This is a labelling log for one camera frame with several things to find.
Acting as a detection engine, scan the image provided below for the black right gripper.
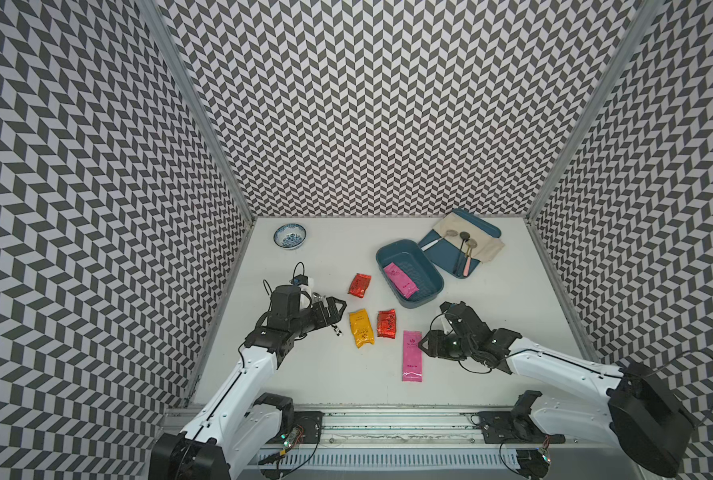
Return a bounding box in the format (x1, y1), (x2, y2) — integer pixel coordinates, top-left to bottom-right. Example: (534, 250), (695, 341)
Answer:
(416, 330), (475, 360)

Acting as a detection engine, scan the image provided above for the yellow tea bag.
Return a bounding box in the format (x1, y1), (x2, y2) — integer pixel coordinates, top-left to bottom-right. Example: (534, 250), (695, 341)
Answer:
(350, 309), (374, 348)

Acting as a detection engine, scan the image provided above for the long pink tea bag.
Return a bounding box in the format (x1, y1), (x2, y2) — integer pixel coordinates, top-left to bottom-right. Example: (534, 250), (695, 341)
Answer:
(402, 331), (422, 383)

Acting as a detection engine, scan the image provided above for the red tea bag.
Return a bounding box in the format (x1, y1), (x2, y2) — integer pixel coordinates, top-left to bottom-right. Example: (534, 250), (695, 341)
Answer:
(377, 309), (396, 339)
(348, 273), (371, 298)

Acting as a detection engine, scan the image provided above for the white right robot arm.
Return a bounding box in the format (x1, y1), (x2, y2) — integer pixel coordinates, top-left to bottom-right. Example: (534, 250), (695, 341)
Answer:
(418, 302), (698, 479)

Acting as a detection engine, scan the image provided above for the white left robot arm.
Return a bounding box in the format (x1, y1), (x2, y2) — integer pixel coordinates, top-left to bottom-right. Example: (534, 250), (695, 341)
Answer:
(148, 284), (348, 479)

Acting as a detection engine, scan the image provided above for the teal plastic storage box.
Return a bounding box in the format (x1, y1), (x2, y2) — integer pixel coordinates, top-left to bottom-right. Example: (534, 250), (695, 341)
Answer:
(375, 239), (444, 309)

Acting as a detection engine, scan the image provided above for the blue floral ceramic bowl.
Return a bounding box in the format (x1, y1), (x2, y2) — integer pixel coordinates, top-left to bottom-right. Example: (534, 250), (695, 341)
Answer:
(274, 223), (308, 251)

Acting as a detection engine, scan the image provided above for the beige cloth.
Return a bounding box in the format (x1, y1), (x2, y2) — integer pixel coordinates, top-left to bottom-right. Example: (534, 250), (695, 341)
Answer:
(433, 209), (504, 263)

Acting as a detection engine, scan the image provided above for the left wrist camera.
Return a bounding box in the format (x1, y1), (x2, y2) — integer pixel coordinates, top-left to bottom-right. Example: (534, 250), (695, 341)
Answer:
(292, 274), (314, 296)

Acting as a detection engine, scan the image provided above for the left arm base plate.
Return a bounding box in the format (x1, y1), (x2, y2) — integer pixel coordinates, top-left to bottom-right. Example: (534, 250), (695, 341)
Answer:
(266, 411), (324, 445)

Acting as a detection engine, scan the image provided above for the pink handled spoon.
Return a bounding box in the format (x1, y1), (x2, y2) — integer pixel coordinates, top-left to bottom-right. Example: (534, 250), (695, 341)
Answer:
(461, 238), (478, 278)

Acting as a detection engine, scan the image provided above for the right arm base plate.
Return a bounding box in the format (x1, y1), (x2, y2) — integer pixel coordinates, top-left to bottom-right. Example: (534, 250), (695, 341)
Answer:
(471, 411), (566, 445)

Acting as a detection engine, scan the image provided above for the dark handled spoon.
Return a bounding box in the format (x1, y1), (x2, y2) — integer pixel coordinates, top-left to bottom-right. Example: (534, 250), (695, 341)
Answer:
(452, 231), (470, 276)

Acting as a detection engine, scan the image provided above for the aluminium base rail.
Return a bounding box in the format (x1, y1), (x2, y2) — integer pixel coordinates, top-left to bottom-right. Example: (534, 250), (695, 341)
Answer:
(151, 404), (663, 480)

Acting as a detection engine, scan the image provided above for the aluminium corner post left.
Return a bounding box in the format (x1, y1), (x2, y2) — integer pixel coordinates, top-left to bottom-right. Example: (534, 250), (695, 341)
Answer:
(138, 0), (256, 224)

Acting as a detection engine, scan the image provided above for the aluminium corner post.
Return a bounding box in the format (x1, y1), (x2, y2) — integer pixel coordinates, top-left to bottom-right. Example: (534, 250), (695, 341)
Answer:
(525, 1), (664, 223)
(138, 0), (256, 224)

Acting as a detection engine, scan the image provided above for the aluminium corner post right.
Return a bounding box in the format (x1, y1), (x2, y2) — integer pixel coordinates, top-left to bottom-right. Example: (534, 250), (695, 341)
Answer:
(525, 1), (664, 223)

